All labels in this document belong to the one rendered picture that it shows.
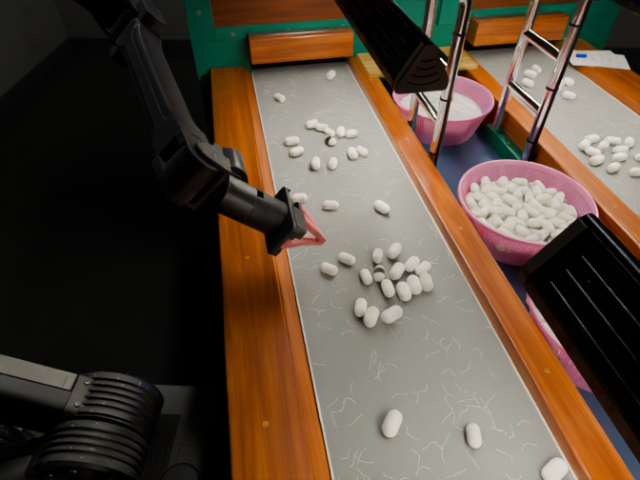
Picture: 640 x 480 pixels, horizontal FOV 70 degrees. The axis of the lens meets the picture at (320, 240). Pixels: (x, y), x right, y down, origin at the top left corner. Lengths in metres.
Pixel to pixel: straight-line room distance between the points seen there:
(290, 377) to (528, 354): 0.35
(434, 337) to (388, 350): 0.08
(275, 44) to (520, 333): 1.01
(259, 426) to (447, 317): 0.34
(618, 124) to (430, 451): 1.03
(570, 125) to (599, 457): 0.88
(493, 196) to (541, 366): 0.41
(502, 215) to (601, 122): 0.50
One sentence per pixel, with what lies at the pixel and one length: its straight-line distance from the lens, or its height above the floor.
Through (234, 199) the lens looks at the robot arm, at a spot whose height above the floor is 0.95.
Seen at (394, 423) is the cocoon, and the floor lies 0.76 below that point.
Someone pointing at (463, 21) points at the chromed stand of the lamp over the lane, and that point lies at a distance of 0.95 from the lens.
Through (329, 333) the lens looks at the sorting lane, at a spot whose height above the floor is 0.74.
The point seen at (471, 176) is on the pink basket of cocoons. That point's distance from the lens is 1.05.
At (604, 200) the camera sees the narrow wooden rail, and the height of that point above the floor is 0.76.
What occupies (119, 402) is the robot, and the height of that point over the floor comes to 0.78.
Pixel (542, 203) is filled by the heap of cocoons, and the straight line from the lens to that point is 1.07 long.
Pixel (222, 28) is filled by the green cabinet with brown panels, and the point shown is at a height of 0.88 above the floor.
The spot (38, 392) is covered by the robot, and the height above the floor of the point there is 0.82.
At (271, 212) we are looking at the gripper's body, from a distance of 0.67.
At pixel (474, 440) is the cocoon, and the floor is 0.76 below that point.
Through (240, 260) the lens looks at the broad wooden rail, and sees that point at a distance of 0.81.
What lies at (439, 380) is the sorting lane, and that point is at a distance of 0.72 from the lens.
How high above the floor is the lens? 1.35
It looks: 45 degrees down
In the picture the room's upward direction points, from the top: straight up
